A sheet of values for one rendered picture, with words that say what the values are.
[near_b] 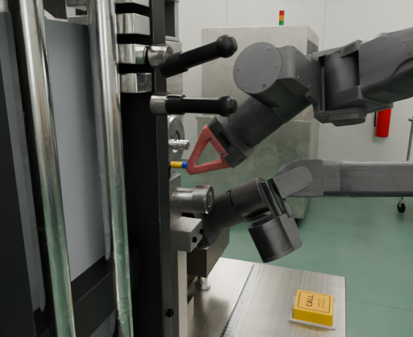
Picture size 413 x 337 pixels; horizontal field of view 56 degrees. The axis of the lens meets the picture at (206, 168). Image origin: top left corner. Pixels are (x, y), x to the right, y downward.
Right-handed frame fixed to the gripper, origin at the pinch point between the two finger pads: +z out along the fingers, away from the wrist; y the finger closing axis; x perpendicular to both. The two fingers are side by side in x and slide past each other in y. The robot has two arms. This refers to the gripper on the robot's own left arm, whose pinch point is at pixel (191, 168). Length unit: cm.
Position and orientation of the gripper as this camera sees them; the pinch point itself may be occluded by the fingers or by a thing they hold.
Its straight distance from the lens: 56.6
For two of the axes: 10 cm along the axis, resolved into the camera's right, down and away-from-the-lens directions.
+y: 3.1, -2.4, 9.2
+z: -7.3, 5.5, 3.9
